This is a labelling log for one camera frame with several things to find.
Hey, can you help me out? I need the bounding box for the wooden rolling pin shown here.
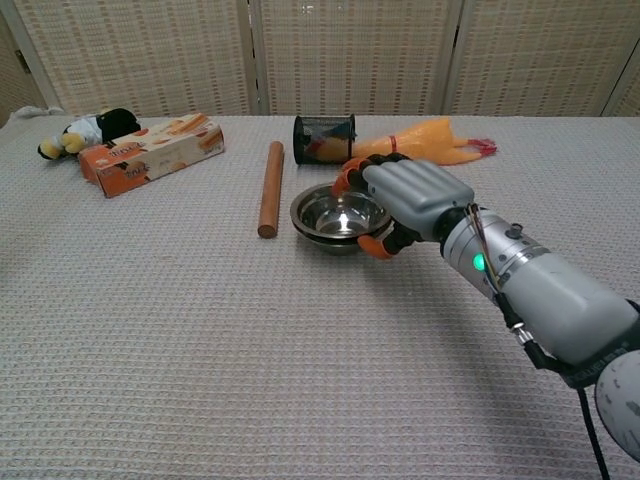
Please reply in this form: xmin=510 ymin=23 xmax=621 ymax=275
xmin=257 ymin=140 xmax=286 ymax=239

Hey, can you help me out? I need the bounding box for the metal bowl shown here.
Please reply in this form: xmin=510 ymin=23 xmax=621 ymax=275
xmin=289 ymin=182 xmax=396 ymax=239
xmin=292 ymin=224 xmax=396 ymax=257

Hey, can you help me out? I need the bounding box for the beige woven tablecloth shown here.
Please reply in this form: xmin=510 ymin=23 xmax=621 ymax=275
xmin=0 ymin=107 xmax=640 ymax=480

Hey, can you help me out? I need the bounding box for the orange biscuit box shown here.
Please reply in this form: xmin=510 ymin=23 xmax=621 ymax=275
xmin=77 ymin=113 xmax=226 ymax=199

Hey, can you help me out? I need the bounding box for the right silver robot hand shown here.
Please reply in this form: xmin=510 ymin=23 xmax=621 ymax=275
xmin=332 ymin=152 xmax=475 ymax=262

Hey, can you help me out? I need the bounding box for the yellow rubber chicken toy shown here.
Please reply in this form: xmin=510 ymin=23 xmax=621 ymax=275
xmin=309 ymin=118 xmax=499 ymax=167

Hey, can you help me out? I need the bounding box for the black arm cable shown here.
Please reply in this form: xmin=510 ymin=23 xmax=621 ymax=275
xmin=494 ymin=292 xmax=612 ymax=480

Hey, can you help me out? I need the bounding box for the black mesh pen holder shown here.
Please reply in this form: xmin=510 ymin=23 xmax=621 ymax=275
xmin=292 ymin=114 xmax=357 ymax=166

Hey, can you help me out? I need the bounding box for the black white plush toy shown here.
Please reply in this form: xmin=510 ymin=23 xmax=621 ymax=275
xmin=38 ymin=107 xmax=143 ymax=161

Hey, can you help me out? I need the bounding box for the woven folding screen panel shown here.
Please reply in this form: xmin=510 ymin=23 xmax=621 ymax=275
xmin=9 ymin=0 xmax=261 ymax=117
xmin=442 ymin=0 xmax=640 ymax=117
xmin=602 ymin=44 xmax=640 ymax=117
xmin=247 ymin=0 xmax=464 ymax=117
xmin=0 ymin=9 xmax=56 ymax=126

